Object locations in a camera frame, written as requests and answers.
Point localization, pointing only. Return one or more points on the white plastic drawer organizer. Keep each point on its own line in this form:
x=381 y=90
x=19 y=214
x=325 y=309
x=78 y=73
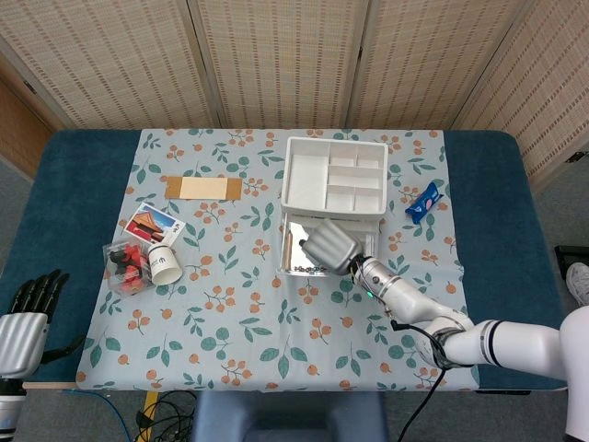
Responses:
x=303 y=179

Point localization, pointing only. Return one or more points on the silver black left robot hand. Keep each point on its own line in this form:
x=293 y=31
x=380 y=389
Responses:
x=20 y=340

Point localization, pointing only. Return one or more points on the blue padded table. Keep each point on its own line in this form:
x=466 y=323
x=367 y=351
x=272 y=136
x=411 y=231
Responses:
x=69 y=193

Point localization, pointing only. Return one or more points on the brown flat cardboard piece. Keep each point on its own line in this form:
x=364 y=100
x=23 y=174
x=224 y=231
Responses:
x=202 y=189

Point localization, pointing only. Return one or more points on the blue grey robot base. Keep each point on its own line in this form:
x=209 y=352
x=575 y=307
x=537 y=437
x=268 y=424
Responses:
x=290 y=419

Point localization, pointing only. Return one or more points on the clear box with red items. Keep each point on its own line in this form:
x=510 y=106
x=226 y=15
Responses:
x=126 y=271

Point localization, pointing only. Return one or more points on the woven folding screen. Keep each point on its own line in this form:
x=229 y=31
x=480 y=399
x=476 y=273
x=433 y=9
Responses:
x=276 y=60

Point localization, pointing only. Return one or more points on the blue snack packet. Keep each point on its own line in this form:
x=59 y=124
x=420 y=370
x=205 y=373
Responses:
x=424 y=202

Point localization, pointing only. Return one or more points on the black plastic tray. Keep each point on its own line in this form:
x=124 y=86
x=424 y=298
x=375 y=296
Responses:
x=570 y=255

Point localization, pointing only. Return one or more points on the wooden stick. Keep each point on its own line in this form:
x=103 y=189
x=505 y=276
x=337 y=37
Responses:
x=288 y=251

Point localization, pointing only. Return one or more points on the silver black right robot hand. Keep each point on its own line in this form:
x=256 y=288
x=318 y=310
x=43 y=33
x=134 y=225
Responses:
x=331 y=246

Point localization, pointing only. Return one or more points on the white paper cup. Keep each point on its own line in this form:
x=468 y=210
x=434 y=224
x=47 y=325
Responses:
x=164 y=264

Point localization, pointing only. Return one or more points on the postcard with red building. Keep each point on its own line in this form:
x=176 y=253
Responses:
x=152 y=223

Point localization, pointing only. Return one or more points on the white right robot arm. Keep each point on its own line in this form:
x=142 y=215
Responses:
x=506 y=343

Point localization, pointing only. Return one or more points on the white sneaker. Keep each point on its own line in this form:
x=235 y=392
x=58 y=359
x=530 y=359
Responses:
x=579 y=285

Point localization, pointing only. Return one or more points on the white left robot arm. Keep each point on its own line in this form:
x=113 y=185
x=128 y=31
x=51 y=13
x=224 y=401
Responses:
x=9 y=407

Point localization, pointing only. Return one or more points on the yellow floor strip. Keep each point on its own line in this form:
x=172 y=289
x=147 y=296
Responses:
x=148 y=403

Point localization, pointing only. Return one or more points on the floral fruit print tablecloth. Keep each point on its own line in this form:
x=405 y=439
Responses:
x=230 y=313

